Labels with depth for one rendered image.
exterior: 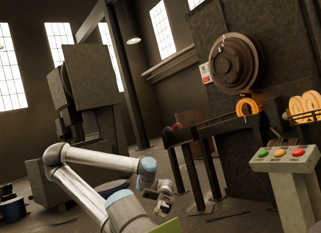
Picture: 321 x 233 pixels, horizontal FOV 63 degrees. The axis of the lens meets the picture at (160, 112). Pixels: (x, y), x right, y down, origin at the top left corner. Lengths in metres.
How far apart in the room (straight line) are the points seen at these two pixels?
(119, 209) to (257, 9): 1.65
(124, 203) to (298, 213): 0.70
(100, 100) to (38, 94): 7.61
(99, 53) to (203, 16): 2.39
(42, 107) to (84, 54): 7.45
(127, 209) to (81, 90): 3.09
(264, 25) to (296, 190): 1.32
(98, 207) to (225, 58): 1.32
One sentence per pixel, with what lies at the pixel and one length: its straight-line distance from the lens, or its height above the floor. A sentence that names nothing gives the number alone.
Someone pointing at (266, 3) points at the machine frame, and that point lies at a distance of 2.13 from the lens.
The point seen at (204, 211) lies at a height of 0.01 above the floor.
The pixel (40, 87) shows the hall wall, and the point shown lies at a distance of 11.79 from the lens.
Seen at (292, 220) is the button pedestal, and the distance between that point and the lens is 1.19.
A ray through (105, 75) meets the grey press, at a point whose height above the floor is 1.76.
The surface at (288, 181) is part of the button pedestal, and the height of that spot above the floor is 0.50.
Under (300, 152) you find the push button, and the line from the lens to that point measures 1.08.
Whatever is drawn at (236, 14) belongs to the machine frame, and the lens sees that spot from 2.27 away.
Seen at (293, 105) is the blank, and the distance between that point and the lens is 1.71.
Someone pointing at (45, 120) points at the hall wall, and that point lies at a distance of 11.56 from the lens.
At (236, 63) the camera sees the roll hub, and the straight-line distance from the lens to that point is 1.96.
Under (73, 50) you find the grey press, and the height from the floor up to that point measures 2.18.
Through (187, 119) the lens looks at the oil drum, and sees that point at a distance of 4.85.
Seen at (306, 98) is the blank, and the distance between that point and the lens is 1.56.
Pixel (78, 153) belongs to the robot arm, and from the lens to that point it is 1.58.
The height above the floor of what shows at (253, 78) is 0.96.
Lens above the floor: 0.85
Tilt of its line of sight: 1 degrees up
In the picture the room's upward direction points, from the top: 14 degrees counter-clockwise
